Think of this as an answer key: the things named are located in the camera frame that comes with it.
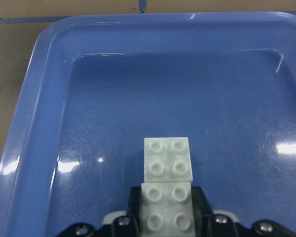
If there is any white building block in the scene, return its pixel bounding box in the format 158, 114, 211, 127
140, 182, 196, 237
144, 137, 193, 183

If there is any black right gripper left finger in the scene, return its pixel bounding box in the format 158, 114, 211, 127
111, 187, 142, 237

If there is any blue plastic tray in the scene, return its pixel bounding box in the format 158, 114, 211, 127
0, 12, 296, 237

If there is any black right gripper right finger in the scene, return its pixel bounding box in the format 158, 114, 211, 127
191, 186, 234, 237

